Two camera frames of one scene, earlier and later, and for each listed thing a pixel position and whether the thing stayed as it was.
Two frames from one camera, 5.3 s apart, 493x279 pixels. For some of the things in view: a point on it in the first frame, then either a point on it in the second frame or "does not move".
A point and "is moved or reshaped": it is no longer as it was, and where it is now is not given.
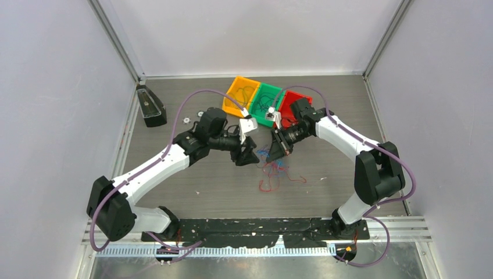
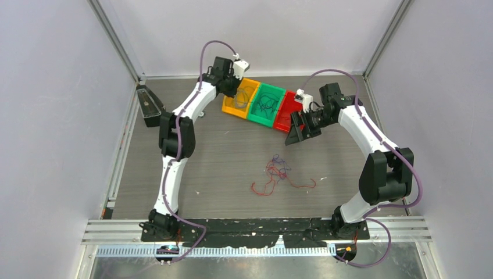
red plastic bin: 289,116 does not move
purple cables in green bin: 265,102 does not move
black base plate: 293,232 does not move
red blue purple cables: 273,168 is moved or reshaped
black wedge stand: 153,110 does not move
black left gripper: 247,156 to 232,93
